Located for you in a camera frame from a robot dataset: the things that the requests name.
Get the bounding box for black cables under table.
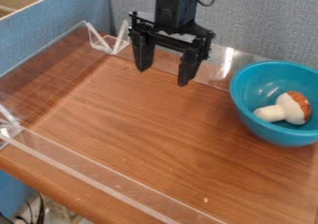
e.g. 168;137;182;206
0;193;46;224

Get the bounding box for blue plastic bowl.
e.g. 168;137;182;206
229;60;318;147

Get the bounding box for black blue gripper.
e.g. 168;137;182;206
129;0;215;86

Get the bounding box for white brown toy mushroom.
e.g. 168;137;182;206
253;91;311;125

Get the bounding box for clear acrylic barrier frame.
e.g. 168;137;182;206
0;26;264;224

